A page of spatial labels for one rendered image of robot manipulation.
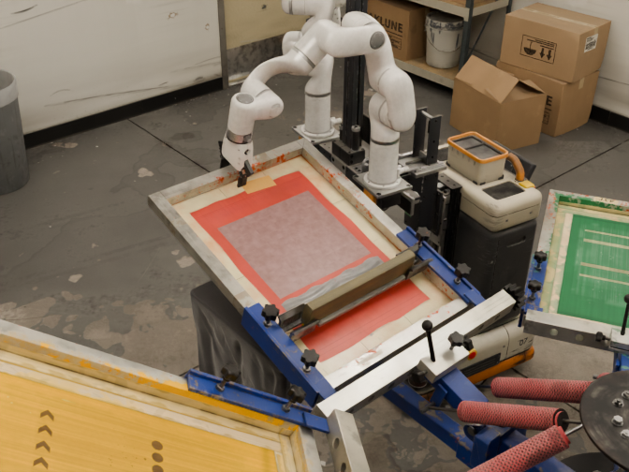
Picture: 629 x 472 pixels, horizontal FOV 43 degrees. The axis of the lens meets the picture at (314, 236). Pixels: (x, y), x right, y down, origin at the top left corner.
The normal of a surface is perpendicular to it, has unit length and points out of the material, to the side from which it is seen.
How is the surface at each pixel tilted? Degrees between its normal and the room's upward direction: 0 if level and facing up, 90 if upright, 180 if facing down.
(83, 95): 90
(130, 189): 0
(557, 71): 91
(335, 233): 17
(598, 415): 0
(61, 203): 0
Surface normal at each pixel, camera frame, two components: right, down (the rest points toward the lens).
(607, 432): 0.00, -0.84
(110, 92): 0.65, 0.42
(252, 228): 0.19, -0.69
